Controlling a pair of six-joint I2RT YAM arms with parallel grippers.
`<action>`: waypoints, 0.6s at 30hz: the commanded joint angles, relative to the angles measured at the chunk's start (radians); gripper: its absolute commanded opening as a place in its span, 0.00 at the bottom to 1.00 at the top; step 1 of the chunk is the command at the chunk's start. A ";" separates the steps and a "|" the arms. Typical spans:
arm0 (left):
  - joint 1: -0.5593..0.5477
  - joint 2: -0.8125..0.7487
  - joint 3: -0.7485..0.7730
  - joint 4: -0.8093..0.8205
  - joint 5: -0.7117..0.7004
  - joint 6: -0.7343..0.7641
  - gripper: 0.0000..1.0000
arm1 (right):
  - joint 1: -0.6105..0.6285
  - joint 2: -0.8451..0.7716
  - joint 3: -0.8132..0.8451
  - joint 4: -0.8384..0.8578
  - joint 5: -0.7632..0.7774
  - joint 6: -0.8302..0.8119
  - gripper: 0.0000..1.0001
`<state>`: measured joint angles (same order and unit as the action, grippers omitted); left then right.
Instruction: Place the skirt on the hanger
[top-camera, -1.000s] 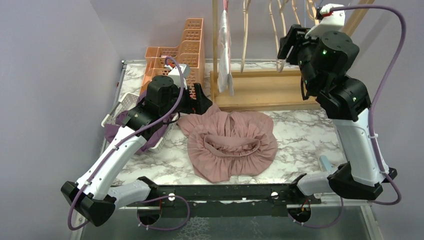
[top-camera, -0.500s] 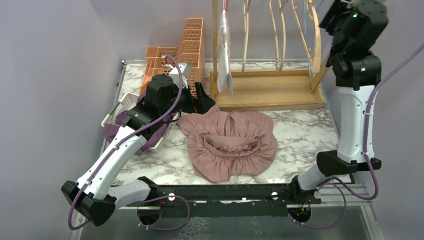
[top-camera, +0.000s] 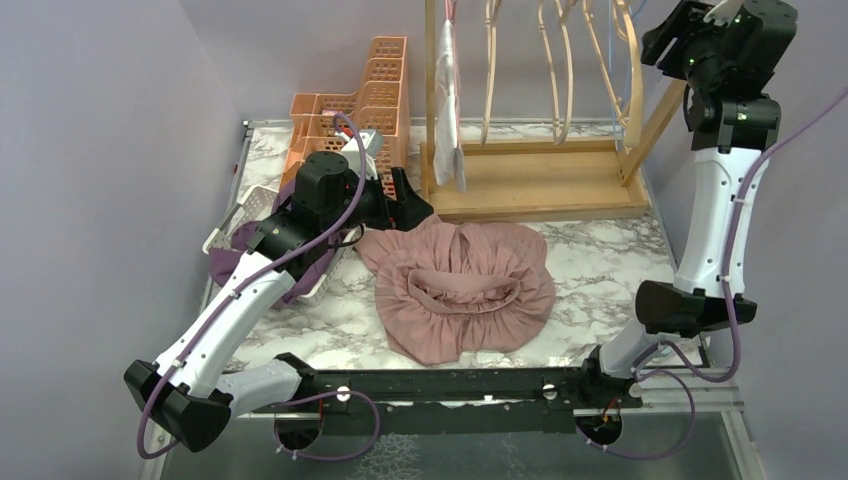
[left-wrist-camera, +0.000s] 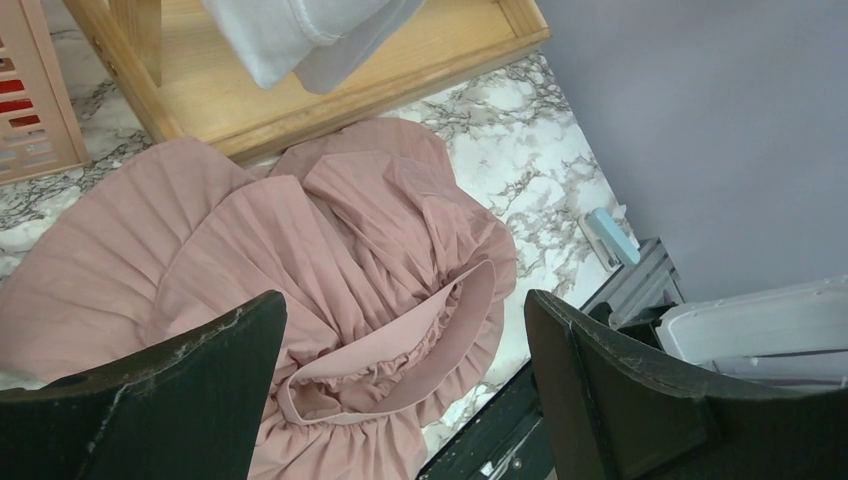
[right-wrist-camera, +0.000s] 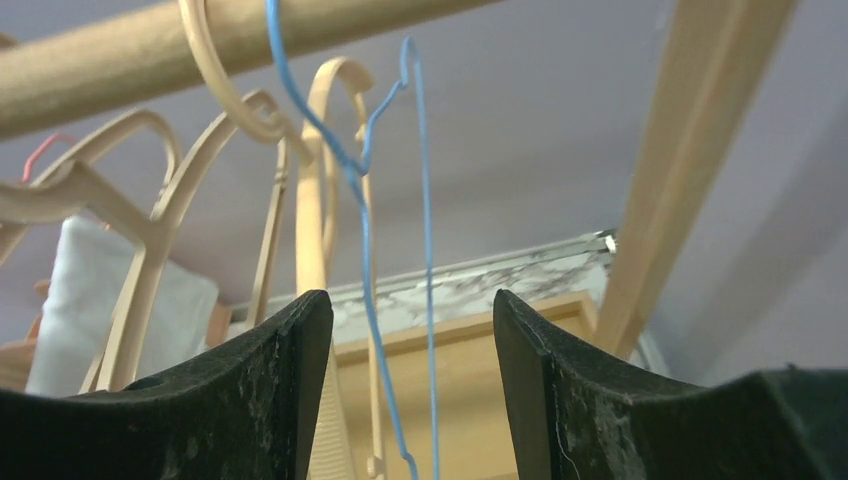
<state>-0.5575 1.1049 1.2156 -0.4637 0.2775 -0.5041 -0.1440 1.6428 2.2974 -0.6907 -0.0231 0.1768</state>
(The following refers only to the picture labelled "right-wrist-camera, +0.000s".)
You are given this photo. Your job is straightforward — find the pink wire hanger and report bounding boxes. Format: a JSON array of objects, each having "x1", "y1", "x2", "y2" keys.
[{"x1": 20, "y1": 132, "x2": 77, "y2": 184}]

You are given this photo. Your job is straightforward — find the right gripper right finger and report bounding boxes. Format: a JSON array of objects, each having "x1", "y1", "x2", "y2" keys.
[{"x1": 493, "y1": 290, "x2": 847, "y2": 479}]

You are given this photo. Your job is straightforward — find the wooden hanger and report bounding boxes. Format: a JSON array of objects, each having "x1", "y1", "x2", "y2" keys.
[
  {"x1": 179, "y1": 1, "x2": 374, "y2": 479},
  {"x1": 80, "y1": 113, "x2": 289, "y2": 393},
  {"x1": 1, "y1": 109, "x2": 181, "y2": 261}
]

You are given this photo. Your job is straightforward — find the white skirt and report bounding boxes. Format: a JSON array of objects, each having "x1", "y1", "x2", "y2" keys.
[{"x1": 25, "y1": 216, "x2": 219, "y2": 397}]

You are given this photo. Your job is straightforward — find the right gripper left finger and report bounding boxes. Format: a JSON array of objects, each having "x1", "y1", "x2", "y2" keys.
[{"x1": 1, "y1": 290, "x2": 333, "y2": 479}]

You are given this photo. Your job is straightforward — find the wooden hanger rack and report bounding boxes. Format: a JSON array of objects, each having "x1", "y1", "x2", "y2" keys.
[{"x1": 1, "y1": 1, "x2": 795, "y2": 357}]

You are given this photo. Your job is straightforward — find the blue wire hanger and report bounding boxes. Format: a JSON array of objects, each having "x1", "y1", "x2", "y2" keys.
[{"x1": 265, "y1": 1, "x2": 441, "y2": 479}]

